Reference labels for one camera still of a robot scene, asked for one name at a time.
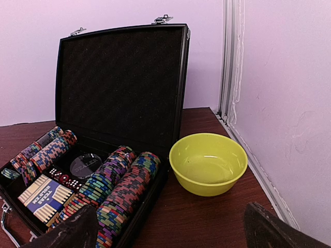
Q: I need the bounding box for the right inner poker chip row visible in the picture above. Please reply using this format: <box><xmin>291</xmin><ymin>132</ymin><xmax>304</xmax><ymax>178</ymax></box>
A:
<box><xmin>49</xmin><ymin>146</ymin><xmax>137</xmax><ymax>230</ymax></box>

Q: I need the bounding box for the yellow-green plastic bowl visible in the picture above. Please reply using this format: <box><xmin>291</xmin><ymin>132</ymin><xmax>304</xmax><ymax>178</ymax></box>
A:
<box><xmin>169</xmin><ymin>133</ymin><xmax>248</xmax><ymax>197</ymax></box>

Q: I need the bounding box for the right outer poker chip row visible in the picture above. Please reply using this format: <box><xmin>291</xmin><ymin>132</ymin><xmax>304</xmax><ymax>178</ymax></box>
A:
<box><xmin>95</xmin><ymin>151</ymin><xmax>161</xmax><ymax>247</ymax></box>

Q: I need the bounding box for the blue texas holdem card box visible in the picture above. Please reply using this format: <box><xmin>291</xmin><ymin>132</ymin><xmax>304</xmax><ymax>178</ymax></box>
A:
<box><xmin>18</xmin><ymin>175</ymin><xmax>74</xmax><ymax>227</ymax></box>

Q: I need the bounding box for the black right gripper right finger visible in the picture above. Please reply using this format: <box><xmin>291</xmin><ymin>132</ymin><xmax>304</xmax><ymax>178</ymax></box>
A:
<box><xmin>244</xmin><ymin>202</ymin><xmax>329</xmax><ymax>248</ymax></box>

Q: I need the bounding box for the poker chip row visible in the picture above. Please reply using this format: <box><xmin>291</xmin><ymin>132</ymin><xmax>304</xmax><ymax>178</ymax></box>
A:
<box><xmin>30</xmin><ymin>130</ymin><xmax>78</xmax><ymax>172</ymax></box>
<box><xmin>10</xmin><ymin>126</ymin><xmax>64</xmax><ymax>173</ymax></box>
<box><xmin>49</xmin><ymin>146</ymin><xmax>137</xmax><ymax>230</ymax></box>
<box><xmin>95</xmin><ymin>151</ymin><xmax>161</xmax><ymax>247</ymax></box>

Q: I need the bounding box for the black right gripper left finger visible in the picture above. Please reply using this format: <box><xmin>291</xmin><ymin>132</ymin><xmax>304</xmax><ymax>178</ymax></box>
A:
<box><xmin>23</xmin><ymin>205</ymin><xmax>99</xmax><ymax>248</ymax></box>

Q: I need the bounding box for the red dice row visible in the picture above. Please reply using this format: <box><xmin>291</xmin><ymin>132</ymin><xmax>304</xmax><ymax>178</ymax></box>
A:
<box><xmin>49</xmin><ymin>168</ymin><xmax>83</xmax><ymax>192</ymax></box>

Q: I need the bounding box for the clear dealer button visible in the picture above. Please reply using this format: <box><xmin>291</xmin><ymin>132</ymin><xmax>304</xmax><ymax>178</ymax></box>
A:
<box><xmin>70</xmin><ymin>153</ymin><xmax>102</xmax><ymax>179</ymax></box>

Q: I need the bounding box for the left outer poker chip row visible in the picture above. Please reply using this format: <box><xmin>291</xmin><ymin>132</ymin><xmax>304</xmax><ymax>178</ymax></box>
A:
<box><xmin>10</xmin><ymin>126</ymin><xmax>64</xmax><ymax>173</ymax></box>

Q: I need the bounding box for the black poker chip case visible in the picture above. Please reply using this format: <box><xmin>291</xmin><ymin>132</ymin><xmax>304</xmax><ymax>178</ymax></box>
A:
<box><xmin>1</xmin><ymin>24</ymin><xmax>190</xmax><ymax>247</ymax></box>

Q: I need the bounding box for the left inner poker chip row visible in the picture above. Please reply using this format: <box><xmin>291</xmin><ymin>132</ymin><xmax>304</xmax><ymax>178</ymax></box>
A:
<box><xmin>30</xmin><ymin>130</ymin><xmax>78</xmax><ymax>172</ymax></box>

